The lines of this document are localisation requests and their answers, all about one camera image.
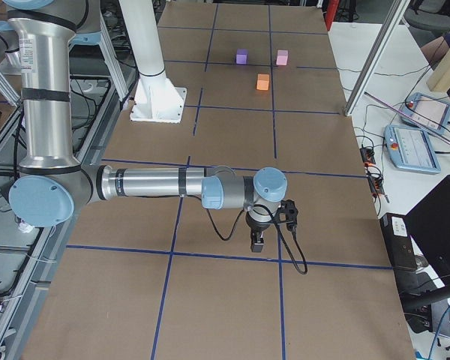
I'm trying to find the orange foam block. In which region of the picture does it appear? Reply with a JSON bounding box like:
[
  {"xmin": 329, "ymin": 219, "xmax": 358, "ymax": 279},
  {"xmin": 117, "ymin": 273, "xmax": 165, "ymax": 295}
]
[{"xmin": 256, "ymin": 73, "xmax": 270, "ymax": 91}]

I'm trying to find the brown paper table cover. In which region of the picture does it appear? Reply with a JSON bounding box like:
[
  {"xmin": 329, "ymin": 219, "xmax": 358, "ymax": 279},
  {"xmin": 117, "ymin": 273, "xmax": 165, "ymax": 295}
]
[{"xmin": 20, "ymin": 3, "xmax": 417, "ymax": 360}]

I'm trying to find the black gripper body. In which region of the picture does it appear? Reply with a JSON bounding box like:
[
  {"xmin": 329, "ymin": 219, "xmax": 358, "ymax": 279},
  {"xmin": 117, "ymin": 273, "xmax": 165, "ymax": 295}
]
[{"xmin": 245, "ymin": 209, "xmax": 275, "ymax": 236}]

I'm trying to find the white camera mast pedestal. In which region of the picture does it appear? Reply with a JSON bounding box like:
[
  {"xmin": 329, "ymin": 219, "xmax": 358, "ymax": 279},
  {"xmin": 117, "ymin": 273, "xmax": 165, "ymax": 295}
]
[{"xmin": 119, "ymin": 0, "xmax": 187, "ymax": 124}]

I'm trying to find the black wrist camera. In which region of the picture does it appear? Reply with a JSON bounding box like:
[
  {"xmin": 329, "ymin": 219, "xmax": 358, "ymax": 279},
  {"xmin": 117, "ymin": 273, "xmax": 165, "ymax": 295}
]
[{"xmin": 276, "ymin": 199, "xmax": 299, "ymax": 233}]

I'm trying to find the near teach pendant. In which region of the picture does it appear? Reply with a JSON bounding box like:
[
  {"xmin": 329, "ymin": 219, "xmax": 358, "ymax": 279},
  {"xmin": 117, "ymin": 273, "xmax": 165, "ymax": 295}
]
[{"xmin": 383, "ymin": 124, "xmax": 441, "ymax": 174}]

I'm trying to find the teach pendant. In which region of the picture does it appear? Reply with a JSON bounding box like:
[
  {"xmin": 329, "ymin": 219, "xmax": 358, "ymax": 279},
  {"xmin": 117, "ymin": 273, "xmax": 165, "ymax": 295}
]
[
  {"xmin": 400, "ymin": 92, "xmax": 450, "ymax": 134},
  {"xmin": 383, "ymin": 124, "xmax": 441, "ymax": 174}
]

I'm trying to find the black laptop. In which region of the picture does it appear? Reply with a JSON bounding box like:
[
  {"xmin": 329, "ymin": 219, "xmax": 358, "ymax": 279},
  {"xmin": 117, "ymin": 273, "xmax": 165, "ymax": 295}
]
[{"xmin": 405, "ymin": 175, "xmax": 450, "ymax": 276}]

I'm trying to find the pink foam block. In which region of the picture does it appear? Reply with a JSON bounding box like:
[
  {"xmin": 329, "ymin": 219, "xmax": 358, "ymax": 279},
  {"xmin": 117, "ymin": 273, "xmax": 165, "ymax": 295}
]
[{"xmin": 276, "ymin": 49, "xmax": 289, "ymax": 66}]

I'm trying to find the purple foam block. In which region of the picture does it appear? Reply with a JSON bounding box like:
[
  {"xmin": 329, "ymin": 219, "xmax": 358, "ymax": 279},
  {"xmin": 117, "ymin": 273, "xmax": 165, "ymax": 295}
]
[{"xmin": 235, "ymin": 49, "xmax": 248, "ymax": 65}]

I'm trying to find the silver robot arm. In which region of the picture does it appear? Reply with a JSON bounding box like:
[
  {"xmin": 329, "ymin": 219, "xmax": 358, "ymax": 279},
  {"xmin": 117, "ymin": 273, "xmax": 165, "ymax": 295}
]
[{"xmin": 7, "ymin": 1, "xmax": 296, "ymax": 252}]

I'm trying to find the black box with label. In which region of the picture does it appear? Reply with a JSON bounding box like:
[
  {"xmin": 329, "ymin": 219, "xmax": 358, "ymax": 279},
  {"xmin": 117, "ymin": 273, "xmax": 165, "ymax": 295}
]
[{"xmin": 379, "ymin": 213, "xmax": 417, "ymax": 272}]

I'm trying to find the aluminium frame post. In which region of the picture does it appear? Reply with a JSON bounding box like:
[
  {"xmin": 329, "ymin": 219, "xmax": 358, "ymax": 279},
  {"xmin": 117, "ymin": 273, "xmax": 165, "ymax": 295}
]
[{"xmin": 343, "ymin": 0, "xmax": 410, "ymax": 116}]

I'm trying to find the black camera cable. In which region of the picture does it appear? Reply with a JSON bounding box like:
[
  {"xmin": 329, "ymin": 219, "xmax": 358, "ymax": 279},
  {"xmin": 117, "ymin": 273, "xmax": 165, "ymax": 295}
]
[{"xmin": 205, "ymin": 208, "xmax": 309, "ymax": 276}]

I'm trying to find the orange black connector strip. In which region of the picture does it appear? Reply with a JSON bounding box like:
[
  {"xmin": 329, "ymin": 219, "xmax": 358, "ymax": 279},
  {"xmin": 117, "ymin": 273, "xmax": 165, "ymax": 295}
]
[{"xmin": 359, "ymin": 145, "xmax": 385, "ymax": 199}]

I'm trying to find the far teach pendant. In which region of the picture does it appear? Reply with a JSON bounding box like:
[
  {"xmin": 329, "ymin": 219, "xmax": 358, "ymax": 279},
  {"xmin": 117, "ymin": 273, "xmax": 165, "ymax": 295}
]
[{"xmin": 400, "ymin": 92, "xmax": 450, "ymax": 134}]

